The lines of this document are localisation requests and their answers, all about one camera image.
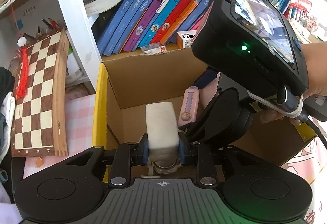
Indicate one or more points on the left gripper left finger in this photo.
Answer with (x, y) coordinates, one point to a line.
(126, 156)

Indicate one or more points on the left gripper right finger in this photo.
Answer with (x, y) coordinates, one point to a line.
(198, 155)

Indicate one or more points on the white eraser block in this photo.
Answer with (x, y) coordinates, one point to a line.
(161, 126)

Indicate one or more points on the pink comb case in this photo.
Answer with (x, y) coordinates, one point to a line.
(188, 112)

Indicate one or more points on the pink plush pig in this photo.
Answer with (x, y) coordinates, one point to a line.
(207, 93)

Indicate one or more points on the person's right hand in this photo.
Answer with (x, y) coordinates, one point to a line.
(315, 56)

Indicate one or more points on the white orange box on shelf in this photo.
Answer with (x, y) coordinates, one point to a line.
(185, 38)

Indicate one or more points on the yellow cardboard box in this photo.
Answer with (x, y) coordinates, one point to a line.
(126, 84)

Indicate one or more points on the wooden chessboard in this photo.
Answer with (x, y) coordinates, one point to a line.
(38, 128)

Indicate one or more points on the small red white box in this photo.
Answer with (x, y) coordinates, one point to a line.
(154, 48)

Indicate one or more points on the row of colourful books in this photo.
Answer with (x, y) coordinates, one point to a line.
(132, 24)

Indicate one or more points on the red tassel charm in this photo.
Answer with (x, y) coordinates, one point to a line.
(21, 90)

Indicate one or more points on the pile of clothes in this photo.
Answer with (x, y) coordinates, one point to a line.
(9, 211)

